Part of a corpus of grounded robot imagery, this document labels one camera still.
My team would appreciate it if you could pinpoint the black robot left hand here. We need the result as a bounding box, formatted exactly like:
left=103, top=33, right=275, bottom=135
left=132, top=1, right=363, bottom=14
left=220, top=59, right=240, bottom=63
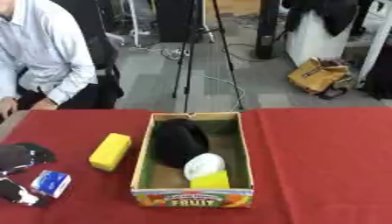
left=0, top=142, right=59, bottom=208

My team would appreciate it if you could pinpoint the cardboard box with green inside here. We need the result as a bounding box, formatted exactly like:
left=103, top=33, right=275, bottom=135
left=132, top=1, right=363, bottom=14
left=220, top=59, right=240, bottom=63
left=129, top=111, right=256, bottom=209

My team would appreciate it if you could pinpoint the blue and white small pack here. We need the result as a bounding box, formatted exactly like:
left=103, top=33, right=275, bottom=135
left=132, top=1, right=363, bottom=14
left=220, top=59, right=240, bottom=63
left=29, top=170, right=74, bottom=200

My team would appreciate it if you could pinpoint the person's right hand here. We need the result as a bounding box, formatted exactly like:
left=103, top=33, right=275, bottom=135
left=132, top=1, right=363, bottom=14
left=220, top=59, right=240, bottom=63
left=0, top=97, right=20, bottom=118

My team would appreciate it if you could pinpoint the person's hand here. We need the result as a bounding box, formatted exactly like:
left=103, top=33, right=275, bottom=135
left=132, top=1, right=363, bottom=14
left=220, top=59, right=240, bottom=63
left=0, top=97, right=20, bottom=118
left=29, top=97, right=60, bottom=111

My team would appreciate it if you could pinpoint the person's left hand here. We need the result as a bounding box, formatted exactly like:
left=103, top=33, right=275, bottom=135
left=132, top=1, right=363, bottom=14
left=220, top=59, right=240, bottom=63
left=29, top=97, right=60, bottom=111

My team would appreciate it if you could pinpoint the yellow rectangular block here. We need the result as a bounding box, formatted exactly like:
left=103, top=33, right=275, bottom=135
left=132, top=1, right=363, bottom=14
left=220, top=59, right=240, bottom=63
left=87, top=132, right=134, bottom=172

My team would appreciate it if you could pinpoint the person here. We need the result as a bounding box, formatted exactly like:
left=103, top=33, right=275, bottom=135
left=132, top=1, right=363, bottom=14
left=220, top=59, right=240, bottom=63
left=0, top=0, right=126, bottom=119

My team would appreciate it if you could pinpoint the black soft toy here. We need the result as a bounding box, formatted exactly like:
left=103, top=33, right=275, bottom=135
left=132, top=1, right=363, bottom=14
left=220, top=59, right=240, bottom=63
left=151, top=117, right=212, bottom=169

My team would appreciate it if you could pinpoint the white oval ball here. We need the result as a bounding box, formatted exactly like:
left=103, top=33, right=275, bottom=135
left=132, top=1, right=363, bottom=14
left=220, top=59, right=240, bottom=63
left=182, top=152, right=227, bottom=181

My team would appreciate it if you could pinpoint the small yellow block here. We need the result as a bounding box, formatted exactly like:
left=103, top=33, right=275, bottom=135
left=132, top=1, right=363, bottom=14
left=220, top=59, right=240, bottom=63
left=188, top=170, right=232, bottom=190

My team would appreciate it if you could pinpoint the black tripod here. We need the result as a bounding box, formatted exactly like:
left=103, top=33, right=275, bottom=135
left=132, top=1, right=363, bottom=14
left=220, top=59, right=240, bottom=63
left=170, top=0, right=247, bottom=114

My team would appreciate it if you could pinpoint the yellow bag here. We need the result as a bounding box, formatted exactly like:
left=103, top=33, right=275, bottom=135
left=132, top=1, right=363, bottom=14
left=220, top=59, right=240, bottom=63
left=286, top=57, right=355, bottom=96

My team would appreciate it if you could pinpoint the white cabinet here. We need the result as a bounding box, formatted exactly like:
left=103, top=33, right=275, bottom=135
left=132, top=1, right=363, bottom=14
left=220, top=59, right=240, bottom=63
left=284, top=10, right=355, bottom=67

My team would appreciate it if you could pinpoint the black jacket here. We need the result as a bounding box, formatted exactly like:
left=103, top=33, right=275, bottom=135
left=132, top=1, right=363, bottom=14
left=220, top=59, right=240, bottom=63
left=280, top=0, right=361, bottom=38

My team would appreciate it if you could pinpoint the white slanted pole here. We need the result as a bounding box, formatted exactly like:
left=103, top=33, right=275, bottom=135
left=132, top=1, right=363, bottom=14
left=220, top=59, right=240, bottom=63
left=355, top=0, right=392, bottom=87

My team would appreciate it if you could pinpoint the white floor cable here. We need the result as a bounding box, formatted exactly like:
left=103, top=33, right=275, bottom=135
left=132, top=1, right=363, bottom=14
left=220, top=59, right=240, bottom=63
left=191, top=72, right=249, bottom=112

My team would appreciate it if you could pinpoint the black post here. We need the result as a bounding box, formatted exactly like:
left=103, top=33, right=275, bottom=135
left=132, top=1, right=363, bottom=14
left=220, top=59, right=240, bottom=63
left=254, top=0, right=282, bottom=60

